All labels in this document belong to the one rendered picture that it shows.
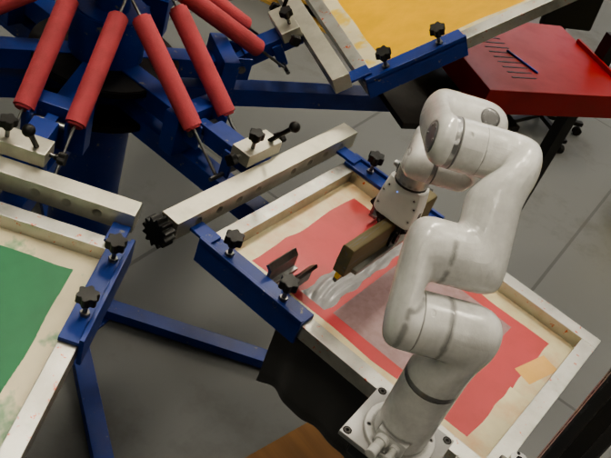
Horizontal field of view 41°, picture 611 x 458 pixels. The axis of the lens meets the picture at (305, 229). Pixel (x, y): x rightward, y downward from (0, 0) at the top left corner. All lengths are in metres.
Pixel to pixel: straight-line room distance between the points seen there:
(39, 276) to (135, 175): 1.85
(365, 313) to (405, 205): 0.27
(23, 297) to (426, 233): 0.85
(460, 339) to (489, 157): 0.29
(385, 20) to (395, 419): 1.46
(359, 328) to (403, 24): 1.03
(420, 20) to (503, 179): 1.31
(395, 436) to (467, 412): 0.44
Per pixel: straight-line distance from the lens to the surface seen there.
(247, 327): 3.06
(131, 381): 2.81
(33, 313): 1.69
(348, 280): 1.92
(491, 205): 1.23
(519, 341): 2.02
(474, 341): 1.22
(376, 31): 2.50
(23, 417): 1.50
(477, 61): 2.76
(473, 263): 1.21
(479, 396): 1.84
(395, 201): 1.80
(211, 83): 2.14
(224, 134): 2.09
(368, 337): 1.83
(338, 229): 2.05
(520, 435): 1.78
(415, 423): 1.35
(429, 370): 1.28
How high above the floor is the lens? 2.22
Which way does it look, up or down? 39 degrees down
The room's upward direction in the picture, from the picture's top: 21 degrees clockwise
